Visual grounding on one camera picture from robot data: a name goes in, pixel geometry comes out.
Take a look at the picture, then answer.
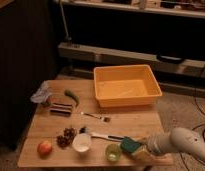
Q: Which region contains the white handled brush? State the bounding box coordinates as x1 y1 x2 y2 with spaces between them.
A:
79 127 124 142

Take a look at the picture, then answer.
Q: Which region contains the black cable on floor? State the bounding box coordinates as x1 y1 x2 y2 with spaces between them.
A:
192 61 205 144

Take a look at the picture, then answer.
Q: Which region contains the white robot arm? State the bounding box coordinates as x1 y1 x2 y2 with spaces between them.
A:
132 127 205 164

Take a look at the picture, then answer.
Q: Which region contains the crumpled white cloth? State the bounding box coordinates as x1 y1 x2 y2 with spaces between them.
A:
30 81 52 103

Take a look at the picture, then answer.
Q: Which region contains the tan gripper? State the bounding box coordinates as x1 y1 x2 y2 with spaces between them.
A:
132 138 152 162

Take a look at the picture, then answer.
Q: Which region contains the red apple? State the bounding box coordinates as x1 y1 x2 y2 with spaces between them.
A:
37 140 52 156

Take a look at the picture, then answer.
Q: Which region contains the dark striped rectangular block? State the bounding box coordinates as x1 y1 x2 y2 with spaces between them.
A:
50 103 73 116

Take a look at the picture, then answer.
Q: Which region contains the green translucent cup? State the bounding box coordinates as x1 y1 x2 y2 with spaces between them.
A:
105 144 122 162

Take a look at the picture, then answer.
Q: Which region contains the yellow plastic bin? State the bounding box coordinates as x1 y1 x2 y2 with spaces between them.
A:
94 65 162 107

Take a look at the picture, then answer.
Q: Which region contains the metal shelf rack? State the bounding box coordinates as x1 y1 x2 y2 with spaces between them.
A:
58 0 205 77

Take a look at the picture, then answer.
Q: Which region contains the dark grape bunch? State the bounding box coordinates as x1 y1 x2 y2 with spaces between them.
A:
56 127 77 148

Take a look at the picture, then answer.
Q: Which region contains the green chili pepper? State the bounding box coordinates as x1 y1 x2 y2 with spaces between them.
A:
64 90 79 107

